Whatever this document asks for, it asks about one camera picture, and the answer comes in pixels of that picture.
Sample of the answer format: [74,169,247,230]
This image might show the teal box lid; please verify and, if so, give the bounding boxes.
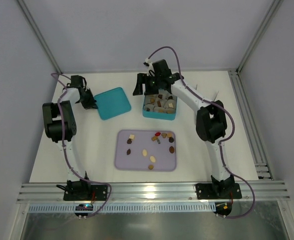
[94,87,131,121]

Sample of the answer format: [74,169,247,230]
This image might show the metal tongs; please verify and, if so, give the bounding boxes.
[195,84,219,102]

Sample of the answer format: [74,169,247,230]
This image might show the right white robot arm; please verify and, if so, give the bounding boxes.
[133,59,236,199]

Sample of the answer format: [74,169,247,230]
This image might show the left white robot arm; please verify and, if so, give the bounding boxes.
[42,75,98,201]

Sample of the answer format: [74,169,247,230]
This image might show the teal chocolate box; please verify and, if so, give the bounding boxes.
[142,90,177,121]

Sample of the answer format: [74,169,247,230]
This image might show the cream oval chocolate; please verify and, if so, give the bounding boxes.
[150,156,156,163]

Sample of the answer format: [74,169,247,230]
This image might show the tan leaf chocolate bottom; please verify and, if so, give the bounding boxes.
[148,164,154,170]

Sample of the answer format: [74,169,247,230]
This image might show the purple tray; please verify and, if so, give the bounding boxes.
[114,129,177,172]

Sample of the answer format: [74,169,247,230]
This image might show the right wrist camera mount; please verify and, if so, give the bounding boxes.
[143,58,154,72]

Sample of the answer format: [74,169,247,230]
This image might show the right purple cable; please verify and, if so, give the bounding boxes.
[146,46,256,220]

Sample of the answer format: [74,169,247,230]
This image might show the purple cable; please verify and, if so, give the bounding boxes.
[51,72,112,218]
[146,46,256,220]

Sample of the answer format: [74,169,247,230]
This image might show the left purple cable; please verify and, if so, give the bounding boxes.
[51,72,112,218]

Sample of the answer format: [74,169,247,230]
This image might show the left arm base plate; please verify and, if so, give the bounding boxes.
[63,184,108,201]

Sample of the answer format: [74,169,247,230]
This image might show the aluminium frame rail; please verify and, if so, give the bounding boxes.
[17,180,290,204]

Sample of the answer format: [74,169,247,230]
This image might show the slotted cable duct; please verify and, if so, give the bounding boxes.
[28,201,216,214]

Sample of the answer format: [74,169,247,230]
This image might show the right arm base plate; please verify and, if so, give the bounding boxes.
[195,183,242,200]

